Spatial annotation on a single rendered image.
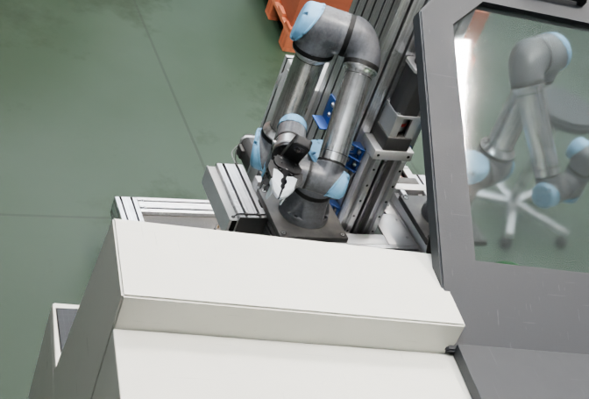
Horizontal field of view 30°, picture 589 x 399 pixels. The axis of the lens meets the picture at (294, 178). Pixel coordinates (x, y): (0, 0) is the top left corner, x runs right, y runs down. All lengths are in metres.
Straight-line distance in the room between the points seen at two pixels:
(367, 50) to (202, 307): 1.09
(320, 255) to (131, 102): 3.32
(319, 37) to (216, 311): 1.06
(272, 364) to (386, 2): 1.39
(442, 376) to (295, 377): 0.32
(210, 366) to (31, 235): 2.55
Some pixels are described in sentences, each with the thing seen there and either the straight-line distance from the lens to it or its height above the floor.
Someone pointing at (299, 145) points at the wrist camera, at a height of 1.53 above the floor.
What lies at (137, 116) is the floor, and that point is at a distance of 5.37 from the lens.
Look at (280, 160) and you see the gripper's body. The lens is 2.63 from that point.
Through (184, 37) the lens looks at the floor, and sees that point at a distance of 6.18.
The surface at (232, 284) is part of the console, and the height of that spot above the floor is 1.55.
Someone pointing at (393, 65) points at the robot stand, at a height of 1.49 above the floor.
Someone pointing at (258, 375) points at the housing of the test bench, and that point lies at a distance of 2.05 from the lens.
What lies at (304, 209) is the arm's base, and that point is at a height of 1.10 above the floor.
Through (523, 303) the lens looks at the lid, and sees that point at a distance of 2.39.
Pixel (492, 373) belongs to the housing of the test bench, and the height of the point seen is 1.50.
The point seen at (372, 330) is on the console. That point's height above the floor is 1.52.
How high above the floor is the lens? 2.86
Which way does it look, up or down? 33 degrees down
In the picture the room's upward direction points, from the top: 21 degrees clockwise
